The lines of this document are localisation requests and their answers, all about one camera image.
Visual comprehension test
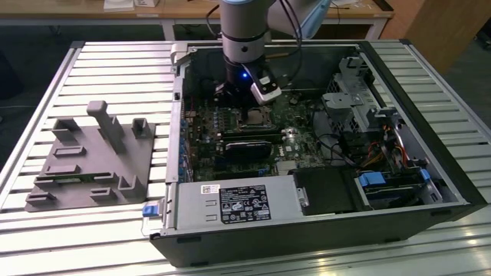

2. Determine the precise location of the small silver heat sink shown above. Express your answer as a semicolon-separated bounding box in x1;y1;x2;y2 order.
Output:
274;160;298;175

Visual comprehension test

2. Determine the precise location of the black graphics card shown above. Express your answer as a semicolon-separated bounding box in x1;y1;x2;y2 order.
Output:
224;140;273;160

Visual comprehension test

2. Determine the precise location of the wooden cabinet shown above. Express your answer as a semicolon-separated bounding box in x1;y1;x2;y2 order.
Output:
381;0;491;74

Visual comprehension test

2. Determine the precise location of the black plastic shroud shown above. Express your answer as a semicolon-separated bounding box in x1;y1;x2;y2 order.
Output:
286;166;370;216

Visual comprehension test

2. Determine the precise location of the open black PC case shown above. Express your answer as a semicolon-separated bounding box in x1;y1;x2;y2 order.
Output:
148;39;488;268

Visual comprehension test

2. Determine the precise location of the black RAM slot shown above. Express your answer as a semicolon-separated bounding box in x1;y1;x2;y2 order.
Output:
221;129;288;139
221;135;286;145

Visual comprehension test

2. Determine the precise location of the grey parts rack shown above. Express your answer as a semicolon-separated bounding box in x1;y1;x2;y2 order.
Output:
22;100;157;213

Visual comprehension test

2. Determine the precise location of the red orange wire bundle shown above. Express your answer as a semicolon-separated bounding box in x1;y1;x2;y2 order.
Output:
365;143;408;169

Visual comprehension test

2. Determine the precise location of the blue disk carrier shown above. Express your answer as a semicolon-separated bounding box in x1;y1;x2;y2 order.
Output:
354;171;388;192

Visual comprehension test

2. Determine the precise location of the white cardboard box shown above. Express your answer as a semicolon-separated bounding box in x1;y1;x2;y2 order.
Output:
102;0;136;13

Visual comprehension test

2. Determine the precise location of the CPU socket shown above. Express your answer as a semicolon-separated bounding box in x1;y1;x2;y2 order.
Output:
233;105;277;130

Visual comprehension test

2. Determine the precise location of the silver metal drive cage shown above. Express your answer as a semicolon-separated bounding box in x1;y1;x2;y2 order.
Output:
320;56;397;133

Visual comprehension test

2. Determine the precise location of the metal socket cover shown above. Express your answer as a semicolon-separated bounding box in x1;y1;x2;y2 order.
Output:
238;106;277;130

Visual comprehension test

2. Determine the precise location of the silver power supply with label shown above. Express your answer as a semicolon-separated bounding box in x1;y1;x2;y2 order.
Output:
174;175;309;231

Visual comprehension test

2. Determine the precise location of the blue cable plug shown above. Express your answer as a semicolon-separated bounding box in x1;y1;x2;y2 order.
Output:
141;202;162;220

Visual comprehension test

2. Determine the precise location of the silver square CPU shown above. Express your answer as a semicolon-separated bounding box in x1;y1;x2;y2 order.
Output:
246;108;272;124

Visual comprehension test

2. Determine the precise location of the green motherboard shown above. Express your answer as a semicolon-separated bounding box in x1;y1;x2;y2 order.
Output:
182;91;330;183

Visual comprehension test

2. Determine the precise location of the wooden desk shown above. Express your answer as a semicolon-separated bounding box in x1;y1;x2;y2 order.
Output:
0;0;394;41

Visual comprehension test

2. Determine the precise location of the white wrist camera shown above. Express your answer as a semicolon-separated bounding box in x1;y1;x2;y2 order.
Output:
249;75;282;106

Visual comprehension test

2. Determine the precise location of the black hard disk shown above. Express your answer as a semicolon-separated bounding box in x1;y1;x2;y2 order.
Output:
360;183;426;209

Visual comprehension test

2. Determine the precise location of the black wire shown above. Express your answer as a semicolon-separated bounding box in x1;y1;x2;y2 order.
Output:
316;133;360;168

